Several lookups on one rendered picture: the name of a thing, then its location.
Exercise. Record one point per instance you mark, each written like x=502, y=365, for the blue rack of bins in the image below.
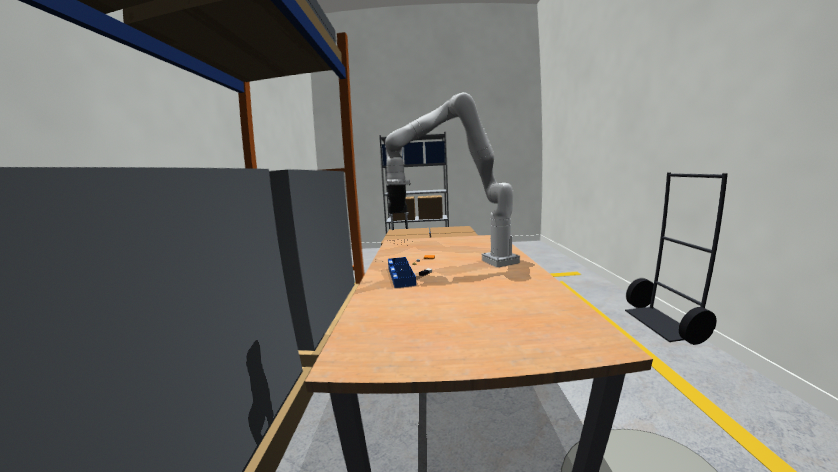
x=403, y=278

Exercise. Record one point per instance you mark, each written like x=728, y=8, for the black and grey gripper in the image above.
x=396, y=186

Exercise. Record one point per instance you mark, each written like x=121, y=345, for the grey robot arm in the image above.
x=481, y=151

